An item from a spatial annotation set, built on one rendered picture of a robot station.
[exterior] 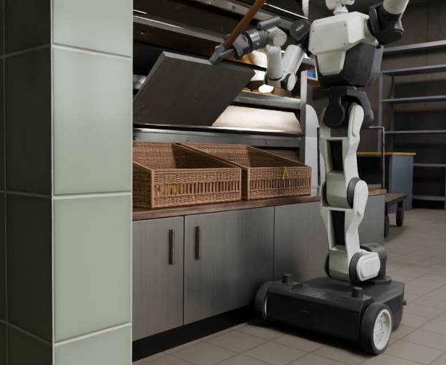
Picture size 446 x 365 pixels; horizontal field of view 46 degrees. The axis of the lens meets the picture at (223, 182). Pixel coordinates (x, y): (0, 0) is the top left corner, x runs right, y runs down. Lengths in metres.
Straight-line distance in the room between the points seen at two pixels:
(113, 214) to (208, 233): 1.66
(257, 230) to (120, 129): 1.93
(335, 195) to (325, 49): 0.64
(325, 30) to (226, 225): 0.95
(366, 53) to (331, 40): 0.16
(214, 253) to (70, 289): 1.73
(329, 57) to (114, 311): 1.94
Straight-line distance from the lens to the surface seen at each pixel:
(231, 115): 3.16
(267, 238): 2.56
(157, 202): 2.09
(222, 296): 2.37
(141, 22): 2.55
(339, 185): 2.42
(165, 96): 2.24
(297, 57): 2.54
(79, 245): 0.58
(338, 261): 2.51
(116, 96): 0.60
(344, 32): 2.38
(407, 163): 8.23
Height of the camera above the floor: 0.79
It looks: 3 degrees down
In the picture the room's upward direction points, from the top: 1 degrees clockwise
